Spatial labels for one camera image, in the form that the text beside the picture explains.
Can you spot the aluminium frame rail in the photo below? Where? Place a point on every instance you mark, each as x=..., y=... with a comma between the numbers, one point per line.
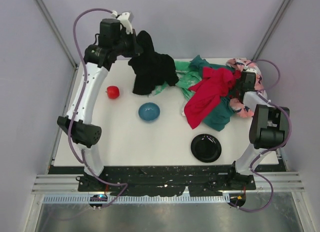
x=277, y=183

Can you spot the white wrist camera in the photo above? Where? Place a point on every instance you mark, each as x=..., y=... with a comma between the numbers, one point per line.
x=248, y=68
x=126, y=20

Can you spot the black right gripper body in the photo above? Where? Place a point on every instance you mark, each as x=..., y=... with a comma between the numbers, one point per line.
x=240, y=83

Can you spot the red apple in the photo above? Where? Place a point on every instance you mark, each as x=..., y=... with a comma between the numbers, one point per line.
x=112, y=92

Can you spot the red cloth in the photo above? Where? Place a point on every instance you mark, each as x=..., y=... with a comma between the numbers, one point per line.
x=208, y=94

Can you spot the black cloth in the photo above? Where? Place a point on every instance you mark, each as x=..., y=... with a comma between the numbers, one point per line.
x=151, y=68

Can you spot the white slotted cable duct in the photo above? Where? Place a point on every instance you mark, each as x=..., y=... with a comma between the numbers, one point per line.
x=98, y=199

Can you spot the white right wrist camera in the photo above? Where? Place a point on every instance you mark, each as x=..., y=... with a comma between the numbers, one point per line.
x=248, y=68

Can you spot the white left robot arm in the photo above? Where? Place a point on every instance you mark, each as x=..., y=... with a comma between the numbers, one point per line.
x=116, y=37

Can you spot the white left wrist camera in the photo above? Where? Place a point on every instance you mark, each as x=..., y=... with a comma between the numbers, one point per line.
x=126, y=20

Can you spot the black round plate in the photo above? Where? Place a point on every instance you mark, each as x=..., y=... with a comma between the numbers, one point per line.
x=206, y=148

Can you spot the light green patterned cloth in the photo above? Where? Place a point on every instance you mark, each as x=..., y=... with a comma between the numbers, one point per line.
x=187, y=77

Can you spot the dark teal cloth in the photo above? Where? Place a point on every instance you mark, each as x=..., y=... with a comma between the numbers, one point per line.
x=217, y=114

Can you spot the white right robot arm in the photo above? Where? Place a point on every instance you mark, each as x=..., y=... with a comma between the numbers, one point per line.
x=269, y=130

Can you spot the black metal base plate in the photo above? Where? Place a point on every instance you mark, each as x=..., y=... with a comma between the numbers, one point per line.
x=117, y=175

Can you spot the pink floral cloth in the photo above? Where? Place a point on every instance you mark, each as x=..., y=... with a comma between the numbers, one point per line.
x=238, y=64

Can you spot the blue ceramic bowl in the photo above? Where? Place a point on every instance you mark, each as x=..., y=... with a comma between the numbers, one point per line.
x=149, y=112

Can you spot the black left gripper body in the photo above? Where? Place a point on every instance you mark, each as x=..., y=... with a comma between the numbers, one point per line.
x=135, y=44

